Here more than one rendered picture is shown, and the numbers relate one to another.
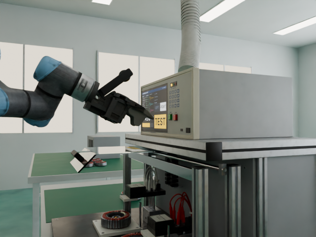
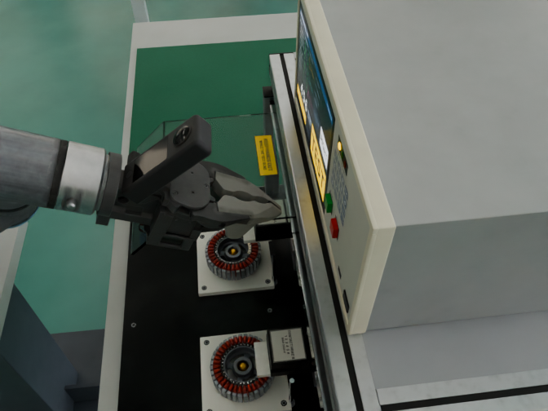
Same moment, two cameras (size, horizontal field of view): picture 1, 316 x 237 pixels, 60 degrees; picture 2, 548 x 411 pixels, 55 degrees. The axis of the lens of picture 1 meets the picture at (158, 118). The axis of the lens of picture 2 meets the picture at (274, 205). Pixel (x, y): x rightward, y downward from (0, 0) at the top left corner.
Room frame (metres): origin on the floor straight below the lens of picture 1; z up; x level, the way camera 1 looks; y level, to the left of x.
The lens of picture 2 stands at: (0.47, -0.09, 1.69)
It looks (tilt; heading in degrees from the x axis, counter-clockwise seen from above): 50 degrees down; 16
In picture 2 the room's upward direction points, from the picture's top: straight up
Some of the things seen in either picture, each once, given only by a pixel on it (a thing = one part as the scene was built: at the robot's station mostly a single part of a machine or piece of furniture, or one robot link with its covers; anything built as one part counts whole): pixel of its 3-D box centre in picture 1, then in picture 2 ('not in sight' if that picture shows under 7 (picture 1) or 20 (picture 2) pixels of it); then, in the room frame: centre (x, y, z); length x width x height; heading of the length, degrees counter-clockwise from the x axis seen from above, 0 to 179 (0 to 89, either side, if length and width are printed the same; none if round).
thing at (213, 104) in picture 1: (208, 108); (467, 130); (1.04, -0.19, 1.22); 0.44 x 0.39 x 0.20; 23
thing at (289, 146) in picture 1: (205, 141); (439, 187); (1.05, -0.18, 1.09); 0.68 x 0.44 x 0.05; 23
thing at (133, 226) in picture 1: (115, 225); (234, 259); (1.04, 0.16, 0.78); 0.15 x 0.15 x 0.01; 23
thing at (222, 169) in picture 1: (172, 156); not in sight; (1.00, -0.05, 1.04); 0.62 x 0.02 x 0.03; 23
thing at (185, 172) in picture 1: (152, 161); (293, 227); (0.97, 0.02, 1.03); 0.62 x 0.01 x 0.03; 23
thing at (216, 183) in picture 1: (191, 187); not in sight; (1.03, -0.12, 0.92); 0.66 x 0.01 x 0.30; 23
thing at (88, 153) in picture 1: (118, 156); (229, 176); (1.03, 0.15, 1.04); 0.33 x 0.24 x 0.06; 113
